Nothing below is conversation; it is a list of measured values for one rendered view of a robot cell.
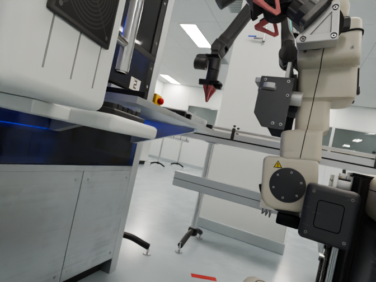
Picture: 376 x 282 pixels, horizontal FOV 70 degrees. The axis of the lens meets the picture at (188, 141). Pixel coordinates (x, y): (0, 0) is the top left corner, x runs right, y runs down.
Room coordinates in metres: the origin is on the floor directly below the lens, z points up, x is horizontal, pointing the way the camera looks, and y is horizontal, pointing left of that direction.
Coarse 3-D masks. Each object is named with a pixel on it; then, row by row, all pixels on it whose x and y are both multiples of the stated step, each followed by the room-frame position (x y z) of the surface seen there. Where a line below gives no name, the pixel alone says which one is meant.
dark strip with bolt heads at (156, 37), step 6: (162, 0) 1.44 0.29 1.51; (162, 6) 1.45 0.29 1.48; (162, 12) 1.46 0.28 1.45; (162, 18) 1.47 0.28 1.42; (156, 30) 1.44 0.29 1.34; (156, 36) 1.45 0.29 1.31; (156, 42) 1.46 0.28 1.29; (156, 48) 1.47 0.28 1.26; (150, 60) 1.44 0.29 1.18; (150, 66) 1.45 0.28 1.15; (150, 72) 1.46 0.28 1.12; (150, 78) 1.47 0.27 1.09; (144, 90) 1.45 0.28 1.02
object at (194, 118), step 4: (164, 108) 1.13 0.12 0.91; (168, 108) 1.13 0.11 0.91; (172, 108) 1.12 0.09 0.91; (188, 112) 1.11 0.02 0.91; (192, 116) 1.16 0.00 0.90; (196, 116) 1.20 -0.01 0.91; (192, 120) 1.17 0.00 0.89; (196, 120) 1.21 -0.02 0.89; (200, 120) 1.25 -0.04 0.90; (204, 120) 1.30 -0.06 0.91; (204, 124) 1.31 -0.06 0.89
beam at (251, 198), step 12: (180, 180) 2.21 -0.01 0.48; (192, 180) 2.17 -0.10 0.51; (204, 180) 2.13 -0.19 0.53; (216, 180) 2.16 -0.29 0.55; (204, 192) 2.13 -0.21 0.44; (216, 192) 2.09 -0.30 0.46; (228, 192) 2.05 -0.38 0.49; (240, 192) 2.02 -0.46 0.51; (252, 192) 1.99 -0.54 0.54; (252, 204) 1.98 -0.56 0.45
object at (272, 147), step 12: (216, 132) 2.11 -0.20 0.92; (240, 132) 2.06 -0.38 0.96; (228, 144) 2.06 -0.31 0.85; (240, 144) 2.03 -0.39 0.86; (252, 144) 1.99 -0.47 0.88; (264, 144) 1.96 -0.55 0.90; (276, 144) 1.93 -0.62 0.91; (324, 156) 1.81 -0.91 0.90; (336, 156) 1.78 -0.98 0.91; (348, 156) 1.75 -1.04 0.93; (372, 156) 1.72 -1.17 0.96; (348, 168) 1.75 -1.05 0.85; (360, 168) 1.72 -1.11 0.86; (372, 168) 1.70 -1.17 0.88
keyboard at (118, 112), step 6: (108, 102) 0.51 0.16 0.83; (102, 108) 0.50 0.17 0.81; (108, 108) 0.49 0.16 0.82; (114, 108) 0.51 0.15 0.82; (120, 108) 0.53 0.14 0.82; (126, 108) 0.56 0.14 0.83; (114, 114) 0.50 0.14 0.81; (120, 114) 0.52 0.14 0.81; (126, 114) 0.54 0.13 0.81; (132, 114) 0.58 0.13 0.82; (138, 114) 0.61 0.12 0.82; (138, 120) 0.59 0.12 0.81; (144, 120) 0.62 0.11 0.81
